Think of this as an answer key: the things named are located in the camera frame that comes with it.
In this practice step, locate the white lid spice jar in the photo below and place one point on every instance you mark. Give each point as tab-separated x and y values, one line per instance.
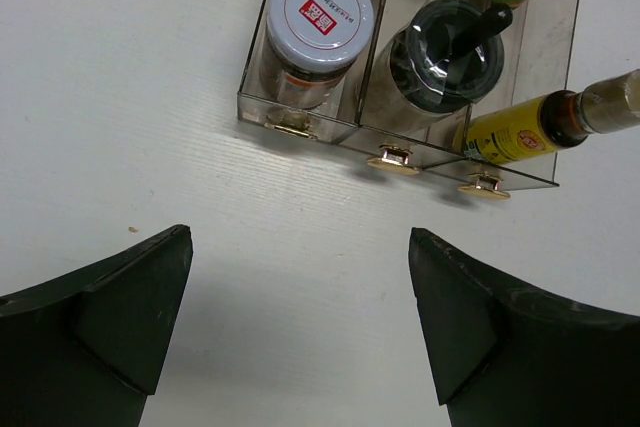
310	45

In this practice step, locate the black lid pepper jar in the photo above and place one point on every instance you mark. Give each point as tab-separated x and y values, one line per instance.
440	67

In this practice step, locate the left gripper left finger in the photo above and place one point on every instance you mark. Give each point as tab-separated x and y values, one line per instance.
88	348

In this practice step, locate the clear acrylic tray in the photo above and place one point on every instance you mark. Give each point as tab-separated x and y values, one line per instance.
331	122
537	49
390	147

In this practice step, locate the yellow label small bottle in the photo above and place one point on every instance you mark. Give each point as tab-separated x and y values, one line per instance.
550	123

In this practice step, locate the right clear acrylic tray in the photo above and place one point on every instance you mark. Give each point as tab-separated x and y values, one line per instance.
537	49

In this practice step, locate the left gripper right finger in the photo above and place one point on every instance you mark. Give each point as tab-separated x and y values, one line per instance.
504	352

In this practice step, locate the middle clear acrylic tray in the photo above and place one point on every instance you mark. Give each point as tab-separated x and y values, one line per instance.
390	147

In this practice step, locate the left clear acrylic tray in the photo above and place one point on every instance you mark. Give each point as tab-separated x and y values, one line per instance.
331	122

